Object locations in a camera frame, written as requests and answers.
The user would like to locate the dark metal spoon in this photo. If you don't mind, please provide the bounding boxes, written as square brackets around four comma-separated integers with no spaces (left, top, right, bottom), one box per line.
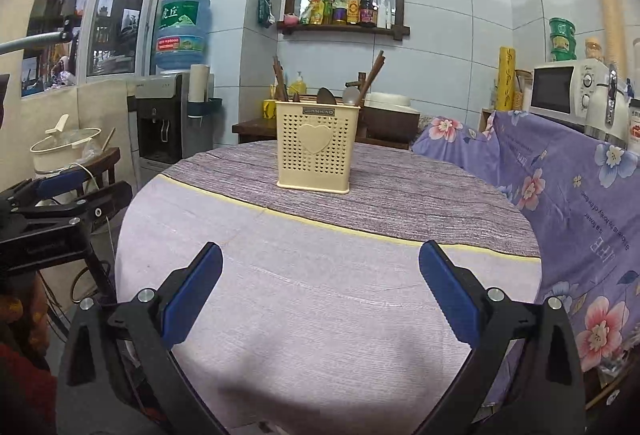
[317,87,336,104]

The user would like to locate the wooden stool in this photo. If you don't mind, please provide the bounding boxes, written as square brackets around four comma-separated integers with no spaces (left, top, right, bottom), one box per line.
[73,147,120,196]

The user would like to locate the white pot with lid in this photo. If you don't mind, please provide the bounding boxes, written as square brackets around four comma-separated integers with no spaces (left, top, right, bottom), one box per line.
[29,114,102,176]

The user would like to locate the water dispenser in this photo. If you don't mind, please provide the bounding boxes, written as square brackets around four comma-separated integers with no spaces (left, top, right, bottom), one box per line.
[127,71,222,186]

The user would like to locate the purple striped tablecloth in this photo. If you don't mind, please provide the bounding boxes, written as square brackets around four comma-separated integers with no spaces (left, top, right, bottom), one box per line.
[115,142,541,434]

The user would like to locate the purple floral cloth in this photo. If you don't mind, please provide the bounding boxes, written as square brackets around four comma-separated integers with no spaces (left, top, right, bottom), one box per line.
[412,111,639,371]

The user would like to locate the dark wooden counter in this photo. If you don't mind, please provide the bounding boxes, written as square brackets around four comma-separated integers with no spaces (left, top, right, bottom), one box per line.
[232,118,410,150]

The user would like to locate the white brown rice cooker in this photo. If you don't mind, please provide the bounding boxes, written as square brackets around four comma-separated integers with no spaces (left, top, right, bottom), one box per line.
[361,92,420,143]

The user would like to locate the yellow mug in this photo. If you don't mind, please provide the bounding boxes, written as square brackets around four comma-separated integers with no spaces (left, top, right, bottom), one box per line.
[262,99,277,120]

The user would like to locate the cream plastic utensil holder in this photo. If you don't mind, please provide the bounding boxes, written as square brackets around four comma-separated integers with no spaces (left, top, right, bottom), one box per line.
[277,101,359,194]

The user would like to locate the yellow roll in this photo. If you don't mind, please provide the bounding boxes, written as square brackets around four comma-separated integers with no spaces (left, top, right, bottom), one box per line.
[496,47,515,111]

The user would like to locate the blue water jug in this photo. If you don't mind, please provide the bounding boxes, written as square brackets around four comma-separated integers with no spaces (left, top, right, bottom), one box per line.
[153,0,212,71]

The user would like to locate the white microwave oven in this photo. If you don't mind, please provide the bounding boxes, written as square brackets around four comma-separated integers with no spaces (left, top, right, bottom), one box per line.
[528,59,608,125]

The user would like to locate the yellow soap bottle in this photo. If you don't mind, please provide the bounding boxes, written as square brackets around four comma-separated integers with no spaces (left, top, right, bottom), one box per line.
[288,71,307,96]

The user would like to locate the white kettle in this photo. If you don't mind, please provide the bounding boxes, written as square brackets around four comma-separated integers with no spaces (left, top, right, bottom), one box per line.
[585,63,629,148]

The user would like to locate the bamboo style faucet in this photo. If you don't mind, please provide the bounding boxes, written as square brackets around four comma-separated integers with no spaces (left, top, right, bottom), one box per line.
[345,72,367,90]

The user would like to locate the green hanging packet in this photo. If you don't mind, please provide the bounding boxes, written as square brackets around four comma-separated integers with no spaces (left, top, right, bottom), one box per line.
[257,0,276,28]

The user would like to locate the green stacked cups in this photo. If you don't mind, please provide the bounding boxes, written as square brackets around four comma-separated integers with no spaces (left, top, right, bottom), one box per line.
[549,18,576,61]

